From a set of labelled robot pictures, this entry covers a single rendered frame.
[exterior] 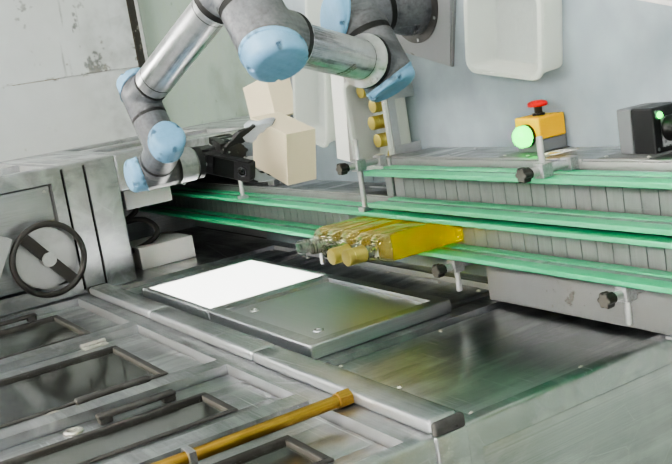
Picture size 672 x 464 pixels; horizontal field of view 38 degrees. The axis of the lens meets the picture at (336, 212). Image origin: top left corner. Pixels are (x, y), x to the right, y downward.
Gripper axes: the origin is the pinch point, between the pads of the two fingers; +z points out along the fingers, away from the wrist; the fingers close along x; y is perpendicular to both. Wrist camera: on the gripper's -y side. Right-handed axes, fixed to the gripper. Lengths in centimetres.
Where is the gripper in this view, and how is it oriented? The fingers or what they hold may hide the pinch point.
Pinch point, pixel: (277, 149)
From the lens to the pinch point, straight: 223.7
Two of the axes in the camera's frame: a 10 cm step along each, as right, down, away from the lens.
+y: -5.4, -3.2, 7.8
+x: 0.1, 9.2, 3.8
